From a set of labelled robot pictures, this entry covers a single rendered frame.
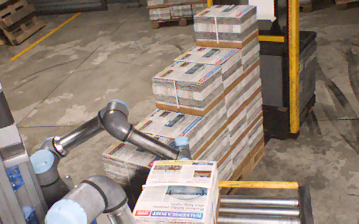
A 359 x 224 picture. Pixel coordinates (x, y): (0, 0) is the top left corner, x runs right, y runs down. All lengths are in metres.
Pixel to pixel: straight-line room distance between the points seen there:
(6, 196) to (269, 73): 2.59
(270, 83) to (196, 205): 2.34
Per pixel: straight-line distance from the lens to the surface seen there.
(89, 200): 1.31
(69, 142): 2.20
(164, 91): 2.70
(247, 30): 3.05
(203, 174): 1.78
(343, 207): 3.21
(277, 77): 3.77
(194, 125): 2.53
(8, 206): 1.85
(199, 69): 2.71
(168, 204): 1.65
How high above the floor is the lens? 2.09
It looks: 28 degrees down
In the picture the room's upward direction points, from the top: 9 degrees counter-clockwise
